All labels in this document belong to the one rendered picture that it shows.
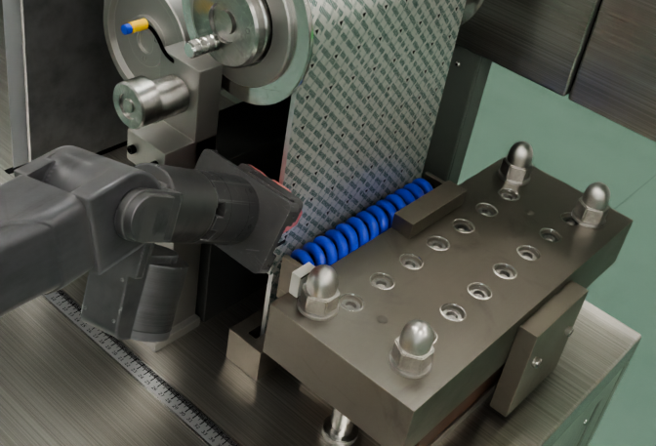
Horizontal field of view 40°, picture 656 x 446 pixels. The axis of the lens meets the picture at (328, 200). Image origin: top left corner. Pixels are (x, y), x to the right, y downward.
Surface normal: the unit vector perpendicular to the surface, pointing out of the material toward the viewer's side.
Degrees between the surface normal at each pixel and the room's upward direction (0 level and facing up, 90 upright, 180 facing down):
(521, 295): 0
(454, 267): 0
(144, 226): 80
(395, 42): 90
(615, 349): 0
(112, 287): 66
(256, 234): 61
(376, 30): 90
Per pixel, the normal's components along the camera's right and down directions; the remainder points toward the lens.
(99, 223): 0.84, 0.28
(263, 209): -0.51, -0.07
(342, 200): 0.74, 0.48
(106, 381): 0.15, -0.80
